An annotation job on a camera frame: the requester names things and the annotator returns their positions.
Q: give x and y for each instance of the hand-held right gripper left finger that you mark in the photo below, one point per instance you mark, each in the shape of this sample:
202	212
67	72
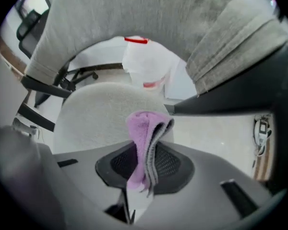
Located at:
86	176

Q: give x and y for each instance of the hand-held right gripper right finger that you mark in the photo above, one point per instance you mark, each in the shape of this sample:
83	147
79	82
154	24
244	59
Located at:
206	181

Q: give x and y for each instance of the grey-green chair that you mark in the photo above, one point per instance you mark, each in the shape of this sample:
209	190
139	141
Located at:
98	118

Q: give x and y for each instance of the purple cleaning cloth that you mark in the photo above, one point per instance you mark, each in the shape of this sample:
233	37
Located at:
141	133

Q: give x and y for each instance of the black office chair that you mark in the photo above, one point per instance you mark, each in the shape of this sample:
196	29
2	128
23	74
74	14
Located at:
28	23

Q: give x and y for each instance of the brown wooden plank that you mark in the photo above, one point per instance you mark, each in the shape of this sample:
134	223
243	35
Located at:
264	166

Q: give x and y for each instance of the white device with screen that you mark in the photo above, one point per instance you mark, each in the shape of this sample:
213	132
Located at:
262	130

